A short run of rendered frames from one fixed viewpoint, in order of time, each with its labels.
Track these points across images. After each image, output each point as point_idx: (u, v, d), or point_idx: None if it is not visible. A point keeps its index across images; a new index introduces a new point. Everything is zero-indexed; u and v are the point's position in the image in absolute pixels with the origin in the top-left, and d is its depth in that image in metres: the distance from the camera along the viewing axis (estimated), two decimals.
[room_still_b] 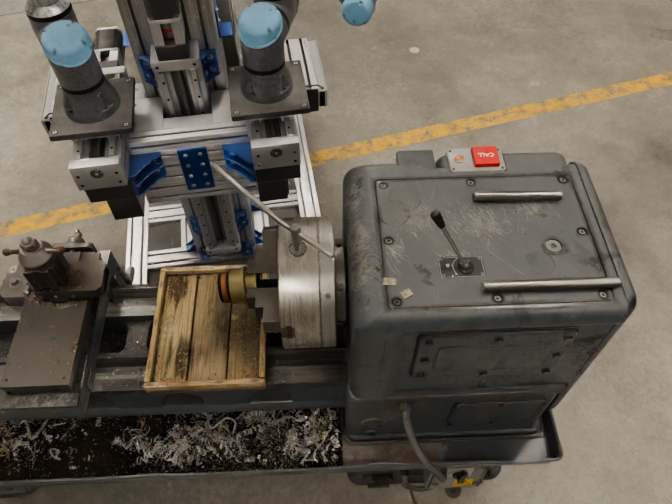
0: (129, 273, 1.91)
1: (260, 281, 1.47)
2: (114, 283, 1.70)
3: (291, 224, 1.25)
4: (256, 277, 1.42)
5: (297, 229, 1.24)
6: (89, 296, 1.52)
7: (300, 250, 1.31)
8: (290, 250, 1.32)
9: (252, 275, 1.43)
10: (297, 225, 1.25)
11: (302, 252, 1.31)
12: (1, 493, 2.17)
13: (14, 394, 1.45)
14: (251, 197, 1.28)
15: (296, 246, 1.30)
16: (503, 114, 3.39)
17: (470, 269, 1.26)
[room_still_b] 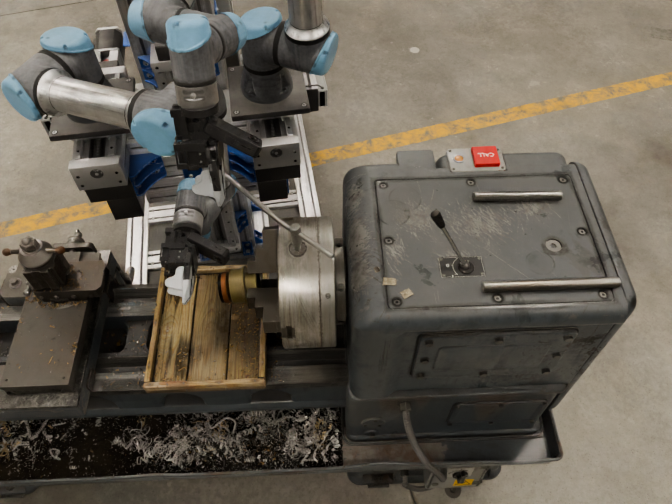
0: (129, 273, 1.91)
1: (260, 281, 1.47)
2: (114, 283, 1.70)
3: (291, 224, 1.25)
4: (256, 277, 1.42)
5: (297, 229, 1.24)
6: (89, 296, 1.52)
7: (300, 250, 1.31)
8: (290, 250, 1.32)
9: (252, 275, 1.43)
10: (297, 225, 1.25)
11: (302, 252, 1.31)
12: (1, 493, 2.17)
13: (14, 394, 1.45)
14: (251, 197, 1.28)
15: (296, 246, 1.30)
16: (503, 114, 3.39)
17: (470, 269, 1.26)
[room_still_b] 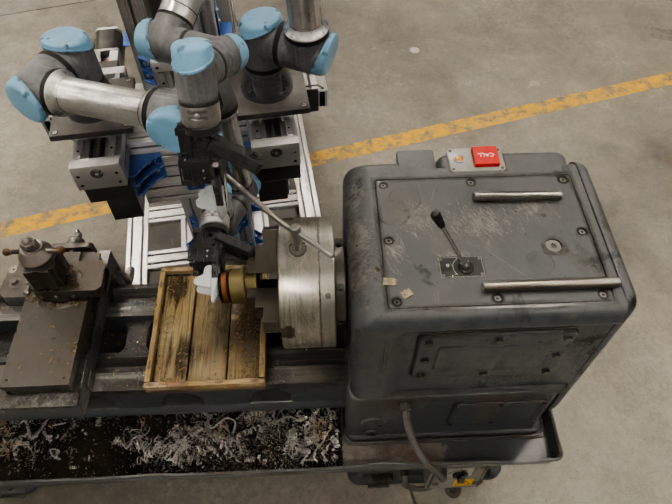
0: (129, 273, 1.91)
1: (260, 281, 1.47)
2: (114, 283, 1.70)
3: (291, 224, 1.25)
4: (256, 277, 1.42)
5: (297, 229, 1.24)
6: (89, 296, 1.52)
7: (300, 250, 1.31)
8: (290, 250, 1.32)
9: (252, 275, 1.43)
10: (297, 225, 1.25)
11: (302, 252, 1.31)
12: (1, 493, 2.17)
13: (14, 394, 1.45)
14: (251, 197, 1.28)
15: (296, 246, 1.30)
16: (503, 114, 3.39)
17: (470, 269, 1.26)
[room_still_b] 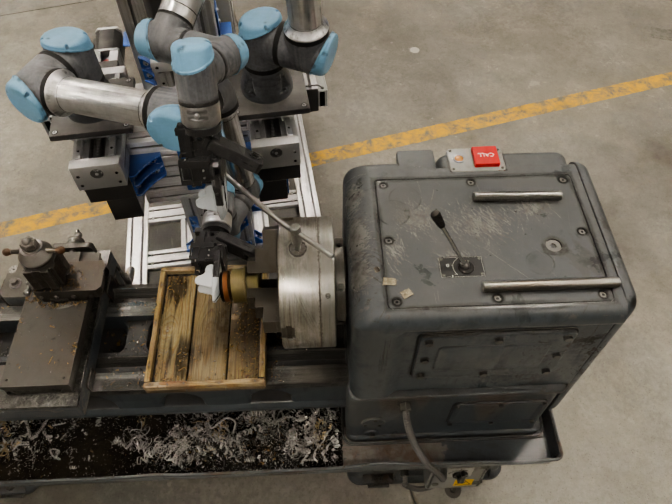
0: (129, 273, 1.91)
1: (261, 281, 1.48)
2: (114, 283, 1.70)
3: (291, 224, 1.25)
4: (258, 277, 1.42)
5: (297, 229, 1.24)
6: (89, 296, 1.52)
7: (300, 250, 1.31)
8: (290, 250, 1.32)
9: (254, 275, 1.43)
10: (297, 225, 1.25)
11: (302, 252, 1.31)
12: (1, 493, 2.17)
13: (14, 394, 1.45)
14: (251, 197, 1.28)
15: (296, 246, 1.30)
16: (503, 114, 3.39)
17: (470, 269, 1.26)
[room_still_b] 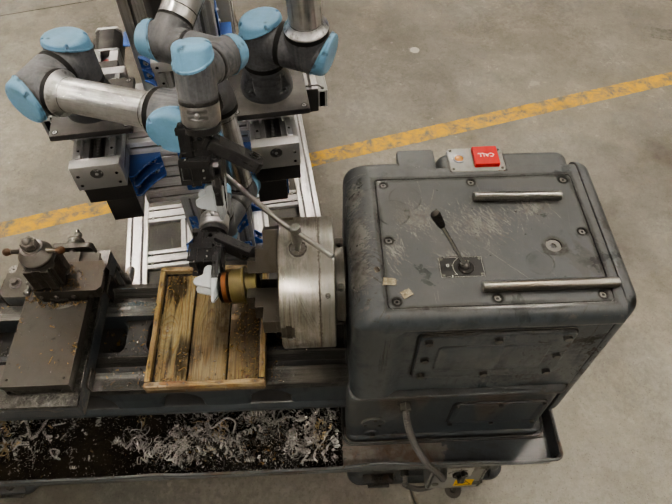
0: (129, 273, 1.91)
1: (260, 281, 1.47)
2: (114, 283, 1.70)
3: (291, 224, 1.25)
4: (256, 277, 1.42)
5: (297, 229, 1.24)
6: (89, 296, 1.52)
7: (300, 250, 1.31)
8: (290, 250, 1.32)
9: (252, 275, 1.43)
10: (297, 225, 1.25)
11: (302, 252, 1.31)
12: (1, 493, 2.17)
13: (14, 394, 1.45)
14: (251, 197, 1.28)
15: (296, 246, 1.30)
16: (503, 114, 3.39)
17: (470, 269, 1.26)
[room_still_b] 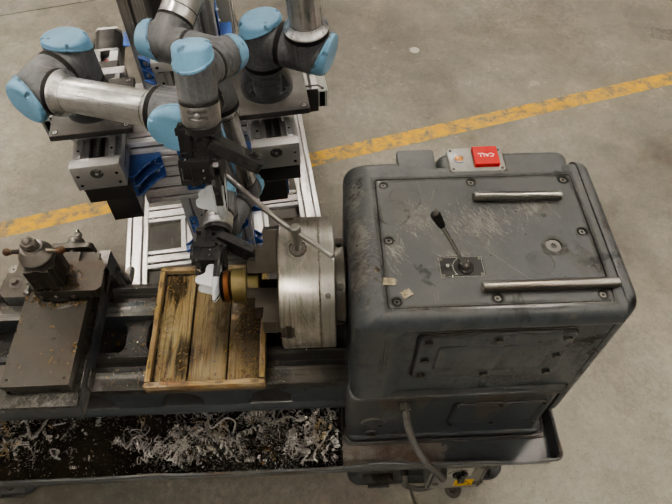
0: (129, 273, 1.91)
1: (261, 281, 1.48)
2: (114, 283, 1.70)
3: (291, 224, 1.25)
4: (258, 277, 1.42)
5: (297, 229, 1.24)
6: (89, 296, 1.52)
7: (300, 250, 1.31)
8: (290, 250, 1.32)
9: (254, 275, 1.43)
10: (297, 225, 1.25)
11: (302, 252, 1.31)
12: (1, 493, 2.17)
13: (14, 394, 1.45)
14: (251, 197, 1.28)
15: (296, 246, 1.30)
16: (503, 114, 3.39)
17: (470, 269, 1.26)
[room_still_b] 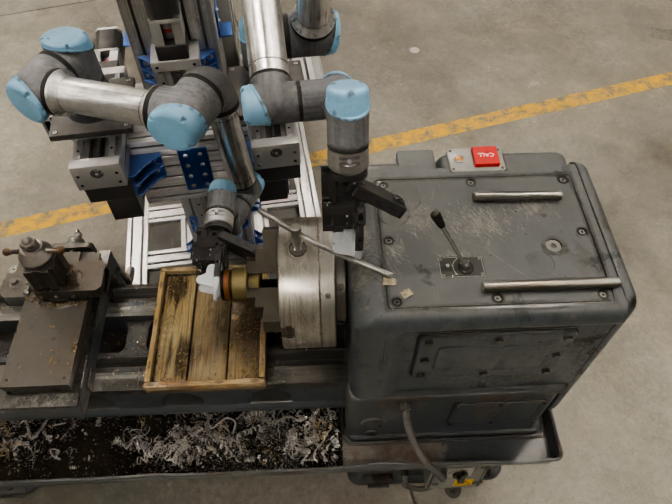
0: (129, 273, 1.91)
1: (261, 281, 1.48)
2: (114, 283, 1.70)
3: (299, 228, 1.24)
4: (259, 277, 1.42)
5: (292, 223, 1.25)
6: (89, 296, 1.52)
7: (294, 246, 1.32)
8: (304, 246, 1.32)
9: (255, 275, 1.43)
10: (293, 227, 1.24)
11: (292, 244, 1.32)
12: (1, 493, 2.17)
13: (14, 394, 1.45)
14: None
15: None
16: (503, 114, 3.39)
17: (470, 269, 1.26)
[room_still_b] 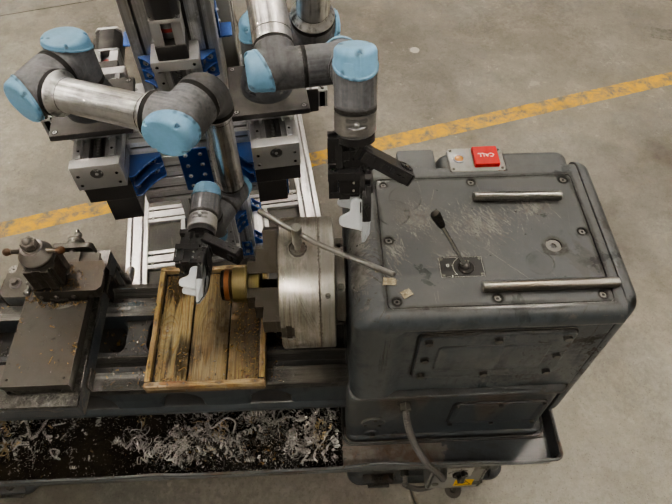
0: (129, 273, 1.91)
1: (261, 281, 1.48)
2: (114, 283, 1.70)
3: (299, 228, 1.24)
4: (259, 277, 1.42)
5: (293, 223, 1.25)
6: (89, 296, 1.52)
7: (294, 246, 1.32)
8: (304, 246, 1.32)
9: (255, 275, 1.43)
10: (293, 227, 1.24)
11: (292, 244, 1.32)
12: (1, 493, 2.17)
13: (14, 394, 1.45)
14: (345, 252, 1.21)
15: None
16: (503, 114, 3.39)
17: (470, 269, 1.26)
